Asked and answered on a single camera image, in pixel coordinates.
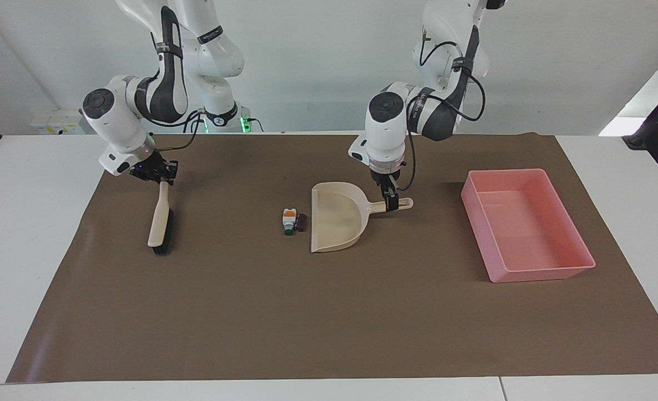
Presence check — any pink plastic bin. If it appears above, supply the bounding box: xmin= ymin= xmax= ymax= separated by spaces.
xmin=460 ymin=169 xmax=596 ymax=283

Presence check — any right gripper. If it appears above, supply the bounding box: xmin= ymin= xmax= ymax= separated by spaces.
xmin=130 ymin=151 xmax=179 ymax=186

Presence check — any beige plastic dustpan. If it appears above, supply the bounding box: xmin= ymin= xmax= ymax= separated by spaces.
xmin=310 ymin=182 xmax=414 ymax=253

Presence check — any beige brush with black bristles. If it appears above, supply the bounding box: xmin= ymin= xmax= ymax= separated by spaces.
xmin=147 ymin=181 xmax=175 ymax=257

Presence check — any black cable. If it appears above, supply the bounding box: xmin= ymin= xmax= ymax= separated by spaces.
xmin=399 ymin=41 xmax=486 ymax=193
xmin=150 ymin=109 xmax=206 ymax=154

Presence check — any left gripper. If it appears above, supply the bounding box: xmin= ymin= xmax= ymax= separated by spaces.
xmin=371 ymin=167 xmax=404 ymax=193

